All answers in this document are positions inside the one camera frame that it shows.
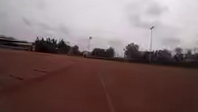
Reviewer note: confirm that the dark clump of trees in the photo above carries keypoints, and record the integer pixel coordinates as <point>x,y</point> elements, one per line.
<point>102,53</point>
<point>49,46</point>

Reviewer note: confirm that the tall floodlight pole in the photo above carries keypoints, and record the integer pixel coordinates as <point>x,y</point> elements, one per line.
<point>150,40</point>

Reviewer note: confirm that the red running track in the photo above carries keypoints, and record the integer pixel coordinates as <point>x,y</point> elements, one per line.
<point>57,92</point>

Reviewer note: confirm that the row of trees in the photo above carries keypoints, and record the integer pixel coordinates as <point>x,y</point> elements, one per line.
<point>160,55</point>

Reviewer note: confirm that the long low building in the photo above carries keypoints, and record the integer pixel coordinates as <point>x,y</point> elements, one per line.
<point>7,42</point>

